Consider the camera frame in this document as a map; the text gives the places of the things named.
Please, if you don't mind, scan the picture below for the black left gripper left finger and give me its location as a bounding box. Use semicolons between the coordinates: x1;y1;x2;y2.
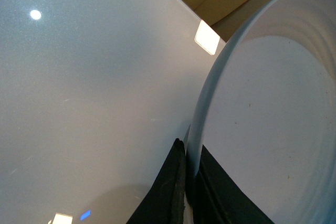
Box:
127;139;186;223

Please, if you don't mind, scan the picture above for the white round plate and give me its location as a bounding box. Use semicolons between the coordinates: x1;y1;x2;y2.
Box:
186;0;335;223

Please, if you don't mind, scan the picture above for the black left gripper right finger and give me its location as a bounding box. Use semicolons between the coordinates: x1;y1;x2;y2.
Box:
185;146;273;223

